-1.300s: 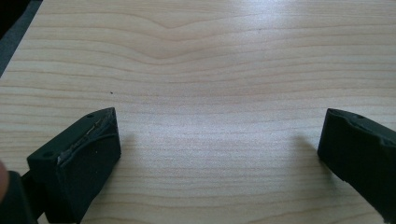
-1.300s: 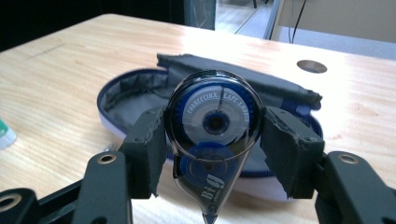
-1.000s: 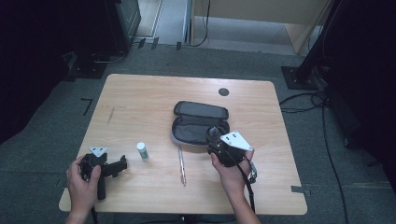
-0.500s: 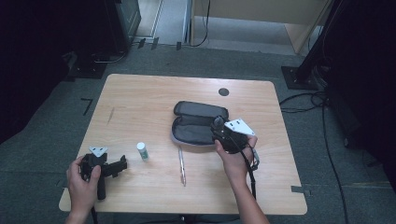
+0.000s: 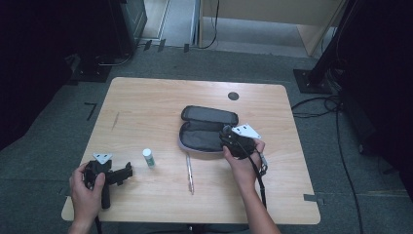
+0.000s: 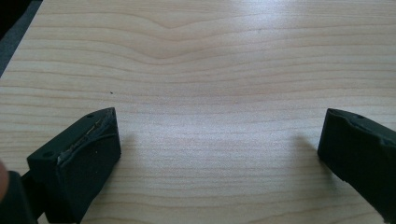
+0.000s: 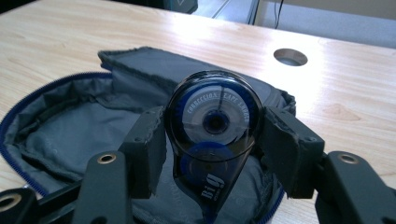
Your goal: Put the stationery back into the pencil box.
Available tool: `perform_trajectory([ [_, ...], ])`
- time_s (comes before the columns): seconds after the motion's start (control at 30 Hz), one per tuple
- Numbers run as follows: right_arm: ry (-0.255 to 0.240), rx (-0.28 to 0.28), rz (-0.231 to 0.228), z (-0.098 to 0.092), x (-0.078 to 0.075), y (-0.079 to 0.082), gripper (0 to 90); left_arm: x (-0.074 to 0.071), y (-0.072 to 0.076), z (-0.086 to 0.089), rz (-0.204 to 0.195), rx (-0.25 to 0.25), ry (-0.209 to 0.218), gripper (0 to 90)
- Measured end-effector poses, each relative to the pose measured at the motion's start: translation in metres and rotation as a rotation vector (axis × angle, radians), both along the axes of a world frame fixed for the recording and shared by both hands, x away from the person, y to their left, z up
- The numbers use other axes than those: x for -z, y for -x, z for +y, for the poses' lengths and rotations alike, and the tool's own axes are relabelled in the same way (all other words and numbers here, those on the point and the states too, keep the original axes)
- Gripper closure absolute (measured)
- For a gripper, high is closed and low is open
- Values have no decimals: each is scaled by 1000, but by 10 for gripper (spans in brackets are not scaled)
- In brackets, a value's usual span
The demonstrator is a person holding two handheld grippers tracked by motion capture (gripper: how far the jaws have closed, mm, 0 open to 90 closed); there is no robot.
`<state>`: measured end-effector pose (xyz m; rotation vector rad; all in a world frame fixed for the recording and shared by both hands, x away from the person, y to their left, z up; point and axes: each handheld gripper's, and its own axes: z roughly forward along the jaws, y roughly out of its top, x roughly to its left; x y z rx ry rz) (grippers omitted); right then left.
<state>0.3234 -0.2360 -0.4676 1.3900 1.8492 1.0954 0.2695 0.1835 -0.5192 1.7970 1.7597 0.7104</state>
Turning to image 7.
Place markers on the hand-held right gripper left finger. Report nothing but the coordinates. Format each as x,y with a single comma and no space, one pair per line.
144,149

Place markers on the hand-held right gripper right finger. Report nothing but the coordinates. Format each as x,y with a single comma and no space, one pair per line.
289,149

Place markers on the dark grey pencil case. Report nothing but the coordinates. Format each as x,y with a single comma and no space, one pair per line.
81,133

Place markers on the blue black correction tape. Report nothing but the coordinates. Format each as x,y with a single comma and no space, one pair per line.
214,124

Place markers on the black cabinet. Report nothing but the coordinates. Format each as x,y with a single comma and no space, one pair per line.
162,4

